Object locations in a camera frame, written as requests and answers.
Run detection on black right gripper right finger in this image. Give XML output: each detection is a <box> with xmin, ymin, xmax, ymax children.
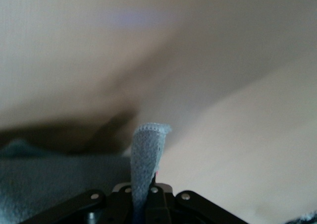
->
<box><xmin>146</xmin><ymin>184</ymin><xmax>248</xmax><ymax>224</ymax></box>

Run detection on pink and grey cloth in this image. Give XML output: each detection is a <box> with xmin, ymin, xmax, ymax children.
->
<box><xmin>0</xmin><ymin>122</ymin><xmax>172</xmax><ymax>224</ymax></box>

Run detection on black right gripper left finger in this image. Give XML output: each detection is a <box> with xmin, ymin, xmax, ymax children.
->
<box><xmin>22</xmin><ymin>183</ymin><xmax>133</xmax><ymax>224</ymax></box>

